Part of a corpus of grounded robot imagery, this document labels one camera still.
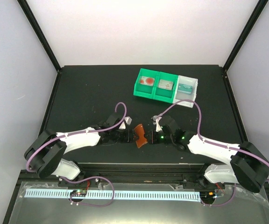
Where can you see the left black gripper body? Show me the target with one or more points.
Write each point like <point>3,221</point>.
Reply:
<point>121,138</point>

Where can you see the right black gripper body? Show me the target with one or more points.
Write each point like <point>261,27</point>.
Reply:
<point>157,140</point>

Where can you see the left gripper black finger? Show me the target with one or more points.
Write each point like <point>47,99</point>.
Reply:
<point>132,132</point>
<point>131,139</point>

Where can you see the brown leather card holder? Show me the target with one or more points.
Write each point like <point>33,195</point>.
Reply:
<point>141,140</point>

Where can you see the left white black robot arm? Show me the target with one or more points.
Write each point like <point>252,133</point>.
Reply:
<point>45,155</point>

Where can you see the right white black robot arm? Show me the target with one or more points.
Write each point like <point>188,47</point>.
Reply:
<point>242,164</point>

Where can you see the white card in middle bin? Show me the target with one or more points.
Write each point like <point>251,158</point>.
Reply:
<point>165,84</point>

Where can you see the card with red circles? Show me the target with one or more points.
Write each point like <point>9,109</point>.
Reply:
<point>149,81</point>

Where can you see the teal card in white bin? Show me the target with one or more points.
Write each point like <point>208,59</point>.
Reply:
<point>184,88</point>

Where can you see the middle green plastic bin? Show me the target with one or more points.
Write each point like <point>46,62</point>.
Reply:
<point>165,95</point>

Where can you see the green plastic bin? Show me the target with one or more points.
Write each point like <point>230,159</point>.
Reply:
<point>165,95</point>
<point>144,90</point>

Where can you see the left green plastic bin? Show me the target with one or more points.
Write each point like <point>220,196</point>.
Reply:
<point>144,90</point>

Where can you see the white plastic bin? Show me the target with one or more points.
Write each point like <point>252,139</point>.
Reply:
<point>186,99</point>

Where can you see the left small circuit board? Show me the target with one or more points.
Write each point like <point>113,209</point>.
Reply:
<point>78,193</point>

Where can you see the small circuit board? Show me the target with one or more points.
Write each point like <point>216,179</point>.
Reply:
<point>208,194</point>
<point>78,193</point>

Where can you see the right small circuit board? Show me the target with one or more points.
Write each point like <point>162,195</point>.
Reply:
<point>208,194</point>

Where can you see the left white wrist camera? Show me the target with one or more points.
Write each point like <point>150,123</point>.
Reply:
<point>126,122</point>

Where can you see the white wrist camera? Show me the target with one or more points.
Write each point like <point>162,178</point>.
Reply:
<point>126,122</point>
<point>156,120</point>

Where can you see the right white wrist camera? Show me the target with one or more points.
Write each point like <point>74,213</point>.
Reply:
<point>156,120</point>

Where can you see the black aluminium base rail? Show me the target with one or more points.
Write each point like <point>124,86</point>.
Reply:
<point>187,175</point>

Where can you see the white slotted cable duct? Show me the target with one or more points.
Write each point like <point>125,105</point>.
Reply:
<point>117,195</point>

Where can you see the left black frame post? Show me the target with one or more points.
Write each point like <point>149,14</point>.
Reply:
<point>39,33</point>

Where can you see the black frame post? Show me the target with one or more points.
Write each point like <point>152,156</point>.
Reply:
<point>261,4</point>
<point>39,33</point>

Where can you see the right black frame post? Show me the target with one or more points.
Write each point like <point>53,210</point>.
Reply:
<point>261,4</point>

